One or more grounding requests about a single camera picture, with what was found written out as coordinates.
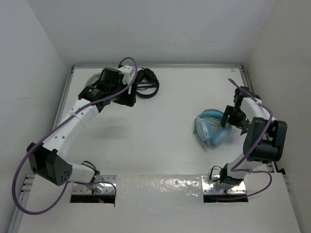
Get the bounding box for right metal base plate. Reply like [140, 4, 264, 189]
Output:
[201, 175, 247, 195]

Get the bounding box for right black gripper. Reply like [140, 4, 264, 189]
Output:
[220, 105, 250, 134]

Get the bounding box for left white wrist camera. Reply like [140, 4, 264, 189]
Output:
[118, 65, 135, 85]

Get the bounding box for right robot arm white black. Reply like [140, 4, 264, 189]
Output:
[219, 86, 287, 186]

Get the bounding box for black headphones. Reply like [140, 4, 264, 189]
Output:
[136, 68, 160, 99]

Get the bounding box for light blue headphones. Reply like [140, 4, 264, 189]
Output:
[193, 109, 232, 147]

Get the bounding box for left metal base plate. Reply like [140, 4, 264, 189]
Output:
[72, 175, 117, 195]

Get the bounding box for metal base plate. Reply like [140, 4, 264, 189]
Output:
[201, 175, 247, 195]
[72, 175, 117, 195]

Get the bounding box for white grey headphones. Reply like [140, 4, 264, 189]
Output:
[86, 72, 102, 87]

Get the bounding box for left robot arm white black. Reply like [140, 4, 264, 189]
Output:
[27, 66, 137, 186]

